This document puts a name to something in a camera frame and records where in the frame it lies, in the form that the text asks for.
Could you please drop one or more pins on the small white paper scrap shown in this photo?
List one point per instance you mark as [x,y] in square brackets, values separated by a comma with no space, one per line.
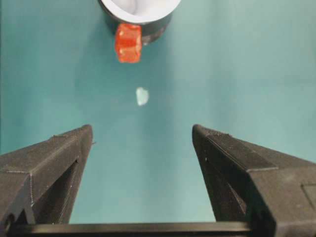
[142,96]

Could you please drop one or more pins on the blue-green table cloth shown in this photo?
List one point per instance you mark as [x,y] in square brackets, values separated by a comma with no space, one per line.
[222,74]

